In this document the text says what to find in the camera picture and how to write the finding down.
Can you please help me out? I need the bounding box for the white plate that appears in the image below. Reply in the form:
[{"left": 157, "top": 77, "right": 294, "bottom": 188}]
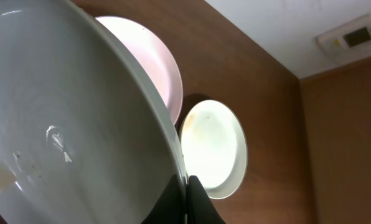
[
  {"left": 96, "top": 16, "right": 183, "bottom": 123},
  {"left": 179, "top": 100, "right": 248, "bottom": 200}
]

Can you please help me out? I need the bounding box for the pale blue plate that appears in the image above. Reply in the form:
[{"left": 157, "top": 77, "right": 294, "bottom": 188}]
[{"left": 0, "top": 1, "right": 186, "bottom": 223}]

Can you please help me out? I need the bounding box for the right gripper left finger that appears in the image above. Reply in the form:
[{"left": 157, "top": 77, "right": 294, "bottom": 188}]
[{"left": 141, "top": 175, "right": 185, "bottom": 224}]

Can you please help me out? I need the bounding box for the white plate top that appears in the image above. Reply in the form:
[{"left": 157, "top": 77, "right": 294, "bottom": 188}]
[{"left": 96, "top": 16, "right": 183, "bottom": 123}]

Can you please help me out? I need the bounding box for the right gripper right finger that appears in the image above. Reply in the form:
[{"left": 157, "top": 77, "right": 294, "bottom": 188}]
[{"left": 187, "top": 175, "right": 225, "bottom": 224}]

